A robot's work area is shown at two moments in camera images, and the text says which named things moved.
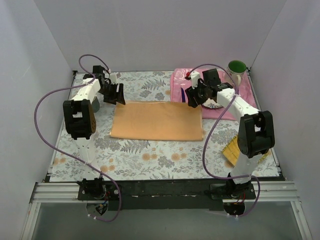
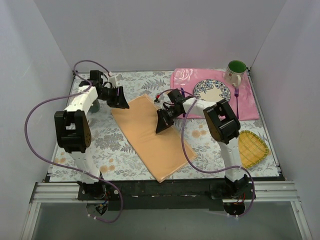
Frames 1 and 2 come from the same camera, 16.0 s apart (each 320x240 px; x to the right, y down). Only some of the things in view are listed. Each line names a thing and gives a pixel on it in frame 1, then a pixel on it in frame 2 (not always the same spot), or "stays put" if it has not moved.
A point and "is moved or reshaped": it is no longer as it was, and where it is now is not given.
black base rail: (178, 195) stays put
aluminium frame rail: (67, 192) stays put
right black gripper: (196, 94) -> (165, 117)
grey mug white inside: (95, 104) stays put
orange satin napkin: (164, 120) is moved or reshaped
